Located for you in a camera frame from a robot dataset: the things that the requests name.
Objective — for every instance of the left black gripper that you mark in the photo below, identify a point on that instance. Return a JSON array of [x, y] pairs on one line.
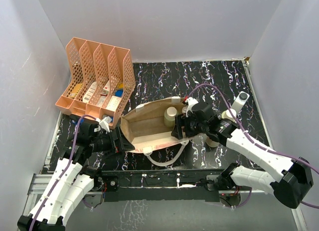
[[112, 151]]

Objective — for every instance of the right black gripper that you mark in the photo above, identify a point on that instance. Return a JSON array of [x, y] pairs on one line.
[[180, 121]]

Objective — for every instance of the green bottle with beige cap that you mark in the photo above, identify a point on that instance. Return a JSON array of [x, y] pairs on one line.
[[169, 117]]

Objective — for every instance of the brown canvas tote bag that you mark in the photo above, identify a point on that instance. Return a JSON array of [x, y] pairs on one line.
[[144, 127]]

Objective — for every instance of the white bottle with black cap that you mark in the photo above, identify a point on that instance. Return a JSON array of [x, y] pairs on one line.
[[240, 101]]

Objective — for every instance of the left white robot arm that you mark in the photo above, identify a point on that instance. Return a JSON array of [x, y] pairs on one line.
[[72, 178]]

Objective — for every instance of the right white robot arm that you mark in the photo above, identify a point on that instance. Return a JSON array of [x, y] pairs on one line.
[[288, 179]]

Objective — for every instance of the blue white small box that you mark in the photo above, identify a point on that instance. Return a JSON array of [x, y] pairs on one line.
[[74, 119]]

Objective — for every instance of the blue yellow item in organizer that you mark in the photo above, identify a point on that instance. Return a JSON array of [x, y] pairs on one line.
[[119, 90]]

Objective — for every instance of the white red box in organizer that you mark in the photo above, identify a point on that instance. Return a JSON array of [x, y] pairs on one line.
[[106, 89]]

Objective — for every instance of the pink plastic file organizer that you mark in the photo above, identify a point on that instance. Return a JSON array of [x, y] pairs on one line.
[[91, 61]]

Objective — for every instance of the yellow box in organizer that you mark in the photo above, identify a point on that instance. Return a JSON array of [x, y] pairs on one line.
[[75, 90]]

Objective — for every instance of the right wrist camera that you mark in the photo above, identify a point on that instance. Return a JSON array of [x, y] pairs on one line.
[[190, 102]]

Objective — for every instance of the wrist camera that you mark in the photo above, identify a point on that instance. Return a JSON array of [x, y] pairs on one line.
[[190, 102], [105, 123]]

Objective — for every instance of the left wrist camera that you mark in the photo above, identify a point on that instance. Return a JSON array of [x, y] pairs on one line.
[[105, 123]]

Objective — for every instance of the black front rail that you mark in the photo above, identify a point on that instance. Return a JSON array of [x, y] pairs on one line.
[[158, 185]]

